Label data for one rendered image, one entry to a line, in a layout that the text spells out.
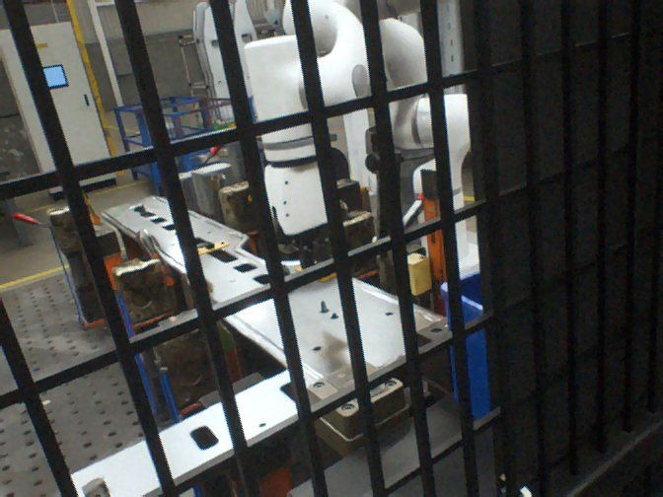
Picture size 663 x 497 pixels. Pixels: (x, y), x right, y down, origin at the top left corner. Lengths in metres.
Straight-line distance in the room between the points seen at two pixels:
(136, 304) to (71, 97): 6.81
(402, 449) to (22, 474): 0.92
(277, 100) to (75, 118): 7.20
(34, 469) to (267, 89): 0.91
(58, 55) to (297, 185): 7.20
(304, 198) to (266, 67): 0.18
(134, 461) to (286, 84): 0.48
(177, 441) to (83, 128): 7.34
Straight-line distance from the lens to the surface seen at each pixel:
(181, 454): 0.69
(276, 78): 0.78
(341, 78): 0.75
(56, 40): 7.94
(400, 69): 1.28
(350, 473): 0.56
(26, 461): 1.38
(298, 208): 0.82
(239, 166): 1.82
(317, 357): 0.79
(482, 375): 0.56
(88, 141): 7.97
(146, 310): 1.21
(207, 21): 10.18
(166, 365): 0.86
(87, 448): 1.34
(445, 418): 0.61
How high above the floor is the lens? 1.40
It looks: 20 degrees down
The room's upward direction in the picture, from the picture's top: 10 degrees counter-clockwise
